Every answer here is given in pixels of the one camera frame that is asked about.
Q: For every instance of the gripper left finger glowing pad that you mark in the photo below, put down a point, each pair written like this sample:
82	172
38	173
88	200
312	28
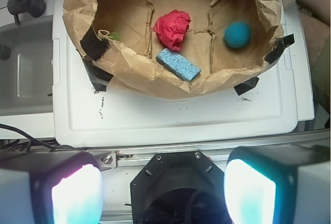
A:
51	187

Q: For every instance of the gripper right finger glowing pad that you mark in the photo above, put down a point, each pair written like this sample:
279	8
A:
278	184

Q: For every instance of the blue felt ball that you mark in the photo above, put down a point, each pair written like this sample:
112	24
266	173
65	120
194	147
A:
237	35

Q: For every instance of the crumpled red paper ball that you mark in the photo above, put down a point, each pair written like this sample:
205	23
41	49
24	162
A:
171	28

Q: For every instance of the white plastic bin lid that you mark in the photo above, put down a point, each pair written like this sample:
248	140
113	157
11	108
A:
84	117

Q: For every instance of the grey sink basin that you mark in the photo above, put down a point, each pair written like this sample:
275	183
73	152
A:
26	67

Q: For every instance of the blue sponge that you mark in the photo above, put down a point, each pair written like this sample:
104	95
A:
178	64

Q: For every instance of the green felt toy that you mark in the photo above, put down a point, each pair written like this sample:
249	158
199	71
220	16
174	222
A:
115	36

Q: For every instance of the brown paper bag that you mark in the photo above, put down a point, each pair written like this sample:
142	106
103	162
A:
132	63

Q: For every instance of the dark grey faucet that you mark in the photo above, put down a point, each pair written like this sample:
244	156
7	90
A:
35	8

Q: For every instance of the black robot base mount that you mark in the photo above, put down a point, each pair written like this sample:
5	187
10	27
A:
184	187

